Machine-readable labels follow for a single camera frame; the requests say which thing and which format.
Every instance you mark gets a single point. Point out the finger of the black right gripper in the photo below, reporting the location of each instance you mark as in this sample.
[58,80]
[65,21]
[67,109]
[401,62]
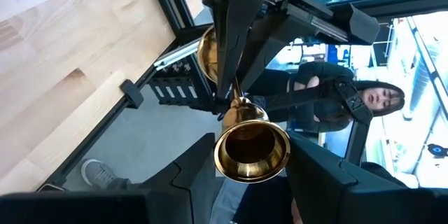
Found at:
[269,45]
[231,35]

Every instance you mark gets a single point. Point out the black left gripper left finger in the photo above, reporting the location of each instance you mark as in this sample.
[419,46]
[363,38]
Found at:
[196,175]

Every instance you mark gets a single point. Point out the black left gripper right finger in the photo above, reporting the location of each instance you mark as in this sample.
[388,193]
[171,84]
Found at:
[315,189]

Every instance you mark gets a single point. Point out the short gold candle holder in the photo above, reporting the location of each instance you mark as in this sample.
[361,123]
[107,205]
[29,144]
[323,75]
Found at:
[245,113]

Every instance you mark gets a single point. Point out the silver aluminium bar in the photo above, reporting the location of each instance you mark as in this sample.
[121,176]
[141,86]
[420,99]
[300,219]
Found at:
[176,54]

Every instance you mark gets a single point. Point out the black slotted box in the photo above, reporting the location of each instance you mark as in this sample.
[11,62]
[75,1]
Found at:
[182,103]

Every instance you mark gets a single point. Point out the person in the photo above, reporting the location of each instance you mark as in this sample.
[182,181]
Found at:
[98,173]
[381,99]

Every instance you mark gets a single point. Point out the black table clamp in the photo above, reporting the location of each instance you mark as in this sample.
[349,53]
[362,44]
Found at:
[132,94]

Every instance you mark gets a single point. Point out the black aluminium table frame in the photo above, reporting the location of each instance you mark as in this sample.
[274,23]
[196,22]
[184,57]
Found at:
[164,0]

